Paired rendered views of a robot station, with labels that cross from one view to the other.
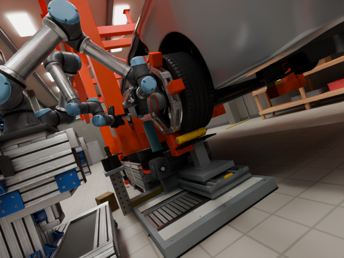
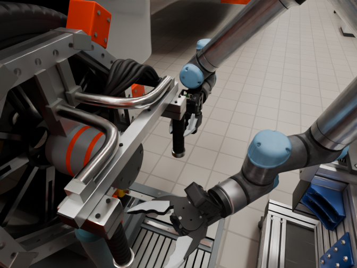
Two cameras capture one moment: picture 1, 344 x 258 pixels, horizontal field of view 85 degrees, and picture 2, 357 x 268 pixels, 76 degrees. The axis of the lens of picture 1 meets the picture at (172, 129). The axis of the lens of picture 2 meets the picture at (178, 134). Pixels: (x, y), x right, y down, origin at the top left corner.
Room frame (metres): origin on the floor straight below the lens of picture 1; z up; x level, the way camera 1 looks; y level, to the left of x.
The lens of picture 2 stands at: (1.59, 0.52, 1.27)
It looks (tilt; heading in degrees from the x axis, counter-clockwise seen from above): 41 degrees down; 224
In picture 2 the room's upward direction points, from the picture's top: straight up
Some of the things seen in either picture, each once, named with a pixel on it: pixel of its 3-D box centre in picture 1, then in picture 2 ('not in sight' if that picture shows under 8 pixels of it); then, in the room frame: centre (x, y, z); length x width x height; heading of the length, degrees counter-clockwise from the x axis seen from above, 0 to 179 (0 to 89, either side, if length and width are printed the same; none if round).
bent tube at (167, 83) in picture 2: not in sight; (122, 76); (1.33, 0.09, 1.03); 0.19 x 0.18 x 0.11; 114
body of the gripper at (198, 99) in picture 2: (140, 95); (192, 101); (1.10, 0.11, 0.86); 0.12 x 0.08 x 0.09; 24
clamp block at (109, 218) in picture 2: (127, 104); (92, 210); (1.55, 0.27, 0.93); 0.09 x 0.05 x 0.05; 114
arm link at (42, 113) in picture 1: (45, 119); not in sight; (1.32, 0.82, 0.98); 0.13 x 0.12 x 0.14; 148
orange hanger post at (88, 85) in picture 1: (91, 95); not in sight; (3.56, 1.23, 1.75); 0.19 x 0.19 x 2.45; 24
